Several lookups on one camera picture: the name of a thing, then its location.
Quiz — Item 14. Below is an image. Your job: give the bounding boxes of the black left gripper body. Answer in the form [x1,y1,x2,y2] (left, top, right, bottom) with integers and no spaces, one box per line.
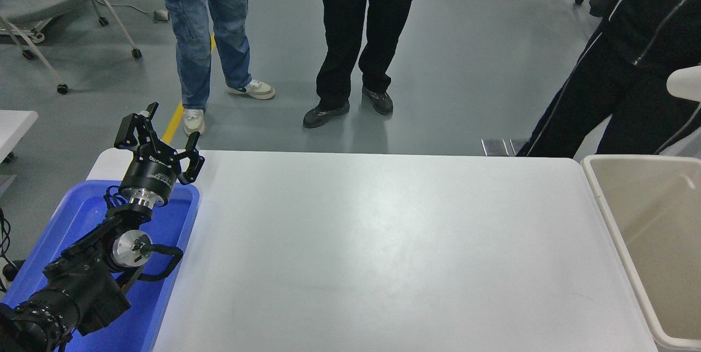
[119,146,182,200]

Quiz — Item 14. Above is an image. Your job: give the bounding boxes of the white paper cup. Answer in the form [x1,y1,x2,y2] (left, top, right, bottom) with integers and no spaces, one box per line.
[666,66,701,102]

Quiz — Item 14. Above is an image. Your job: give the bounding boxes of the blue plastic tray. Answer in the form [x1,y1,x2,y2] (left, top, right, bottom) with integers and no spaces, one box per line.
[0,180,201,352]

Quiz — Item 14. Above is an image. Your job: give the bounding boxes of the person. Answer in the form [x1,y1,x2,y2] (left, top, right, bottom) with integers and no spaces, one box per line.
[516,0,701,158]
[145,0,276,136]
[303,0,427,129]

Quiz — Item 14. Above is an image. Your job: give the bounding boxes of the white side table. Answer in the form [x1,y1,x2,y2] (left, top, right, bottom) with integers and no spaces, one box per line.
[0,110,39,164]

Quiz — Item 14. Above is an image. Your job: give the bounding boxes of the large pale plastic bin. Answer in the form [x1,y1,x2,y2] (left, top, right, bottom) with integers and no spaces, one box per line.
[581,154,701,352]

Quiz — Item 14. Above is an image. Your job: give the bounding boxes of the thin grey floor cable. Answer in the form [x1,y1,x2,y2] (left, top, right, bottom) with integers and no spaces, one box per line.
[110,2,157,16]

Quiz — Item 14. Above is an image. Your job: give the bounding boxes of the black cable bundle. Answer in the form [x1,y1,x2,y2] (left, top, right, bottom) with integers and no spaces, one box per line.
[0,207,25,293]

